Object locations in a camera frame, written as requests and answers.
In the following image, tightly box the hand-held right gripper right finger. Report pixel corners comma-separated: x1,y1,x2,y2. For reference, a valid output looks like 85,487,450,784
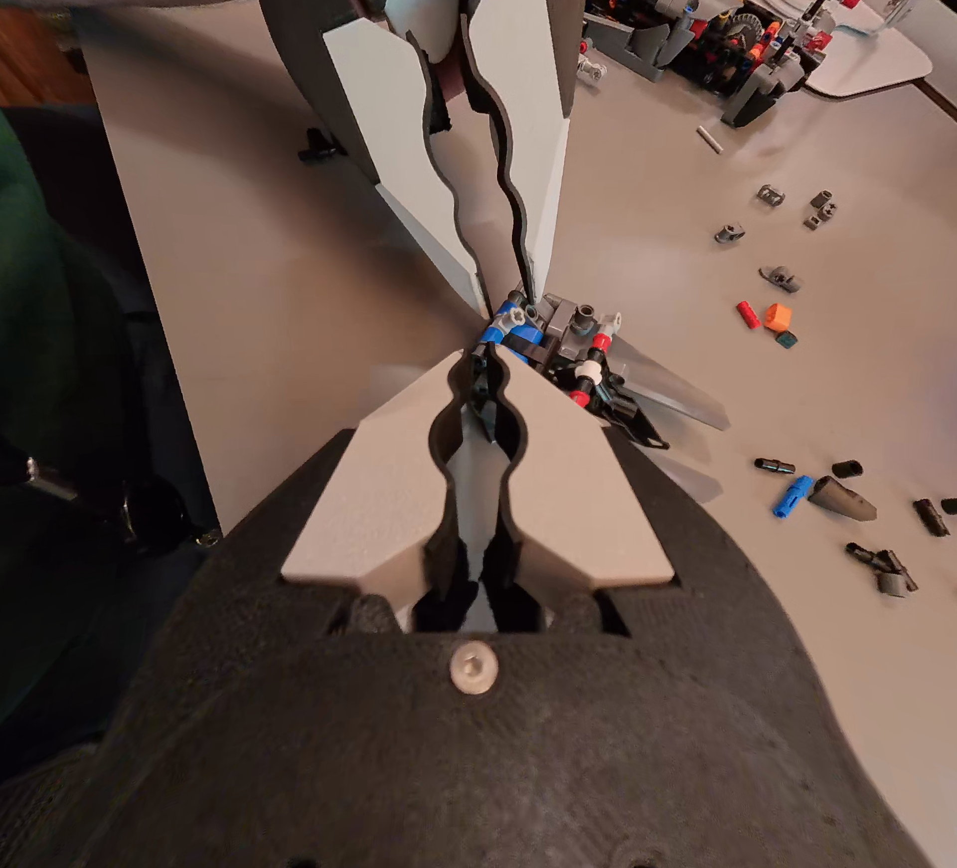
482,347,677,633

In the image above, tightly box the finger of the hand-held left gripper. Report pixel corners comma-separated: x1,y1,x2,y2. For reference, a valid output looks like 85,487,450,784
323,17,494,317
462,0,571,302

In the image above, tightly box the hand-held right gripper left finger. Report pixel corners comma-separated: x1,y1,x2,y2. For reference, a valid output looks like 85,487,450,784
280,350,481,633

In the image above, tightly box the dark grey lego wing assembly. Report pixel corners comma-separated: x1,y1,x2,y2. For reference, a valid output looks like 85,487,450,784
471,288,731,452

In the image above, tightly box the black t-shaped lego connector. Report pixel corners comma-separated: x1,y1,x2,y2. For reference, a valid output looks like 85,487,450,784
298,128,346,165

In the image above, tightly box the large lego car model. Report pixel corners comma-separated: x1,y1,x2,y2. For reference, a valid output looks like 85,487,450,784
583,0,868,130

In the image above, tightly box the group of black lego pins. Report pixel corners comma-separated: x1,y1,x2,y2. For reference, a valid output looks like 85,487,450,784
754,457,957,588

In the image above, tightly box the blue lego pin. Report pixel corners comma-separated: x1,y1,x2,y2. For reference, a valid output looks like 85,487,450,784
772,475,814,519

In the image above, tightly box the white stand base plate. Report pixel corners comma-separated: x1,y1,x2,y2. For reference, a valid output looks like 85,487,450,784
673,0,957,99

